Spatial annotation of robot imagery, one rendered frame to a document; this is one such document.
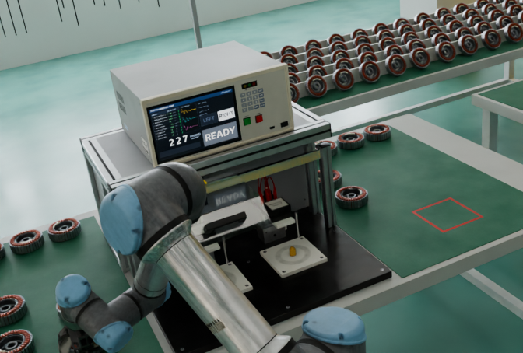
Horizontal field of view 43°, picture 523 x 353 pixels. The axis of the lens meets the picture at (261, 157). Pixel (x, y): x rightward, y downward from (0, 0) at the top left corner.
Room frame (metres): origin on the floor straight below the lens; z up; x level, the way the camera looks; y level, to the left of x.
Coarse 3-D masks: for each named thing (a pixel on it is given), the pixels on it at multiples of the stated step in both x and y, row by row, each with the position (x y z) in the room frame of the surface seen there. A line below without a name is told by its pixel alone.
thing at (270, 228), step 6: (264, 228) 1.77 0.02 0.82; (270, 228) 1.77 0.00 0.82; (276, 228) 1.78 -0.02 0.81; (282, 228) 1.79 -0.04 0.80; (258, 234) 1.80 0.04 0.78; (264, 234) 1.77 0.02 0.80; (270, 234) 1.77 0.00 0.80; (276, 234) 1.78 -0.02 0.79; (282, 234) 1.79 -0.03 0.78; (264, 240) 1.77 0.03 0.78; (270, 240) 1.77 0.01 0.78
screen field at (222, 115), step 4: (232, 108) 1.76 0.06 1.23; (216, 112) 1.74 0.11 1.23; (220, 112) 1.75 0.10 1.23; (224, 112) 1.75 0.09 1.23; (228, 112) 1.75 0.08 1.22; (232, 112) 1.76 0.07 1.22; (204, 116) 1.73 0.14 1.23; (208, 116) 1.73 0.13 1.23; (212, 116) 1.74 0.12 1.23; (216, 116) 1.74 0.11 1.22; (220, 116) 1.74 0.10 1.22; (224, 116) 1.75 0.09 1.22; (228, 116) 1.75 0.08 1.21; (232, 116) 1.76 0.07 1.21; (200, 120) 1.72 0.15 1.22; (204, 120) 1.73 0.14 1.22; (208, 120) 1.73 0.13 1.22; (212, 120) 1.74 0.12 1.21; (216, 120) 1.74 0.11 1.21; (220, 120) 1.74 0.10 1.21; (204, 124) 1.73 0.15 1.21
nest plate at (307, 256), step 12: (300, 240) 1.74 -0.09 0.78; (264, 252) 1.70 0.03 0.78; (276, 252) 1.69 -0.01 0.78; (288, 252) 1.68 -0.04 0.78; (300, 252) 1.67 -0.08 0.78; (312, 252) 1.67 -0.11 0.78; (276, 264) 1.63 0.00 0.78; (288, 264) 1.62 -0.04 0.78; (300, 264) 1.61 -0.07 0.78; (312, 264) 1.61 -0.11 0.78
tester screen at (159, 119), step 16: (208, 96) 1.73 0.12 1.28; (224, 96) 1.75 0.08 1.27; (160, 112) 1.68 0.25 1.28; (176, 112) 1.70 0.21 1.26; (192, 112) 1.72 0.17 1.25; (208, 112) 1.73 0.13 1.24; (160, 128) 1.68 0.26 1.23; (176, 128) 1.70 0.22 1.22; (192, 128) 1.71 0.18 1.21; (160, 144) 1.68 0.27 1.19; (160, 160) 1.67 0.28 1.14
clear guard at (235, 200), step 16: (208, 176) 1.68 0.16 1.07; (224, 176) 1.67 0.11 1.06; (208, 192) 1.59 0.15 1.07; (224, 192) 1.58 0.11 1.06; (240, 192) 1.56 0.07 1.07; (208, 208) 1.50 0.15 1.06; (224, 208) 1.49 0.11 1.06; (240, 208) 1.50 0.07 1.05; (256, 208) 1.50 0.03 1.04; (240, 224) 1.47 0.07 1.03; (256, 224) 1.47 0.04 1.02; (208, 240) 1.42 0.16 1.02
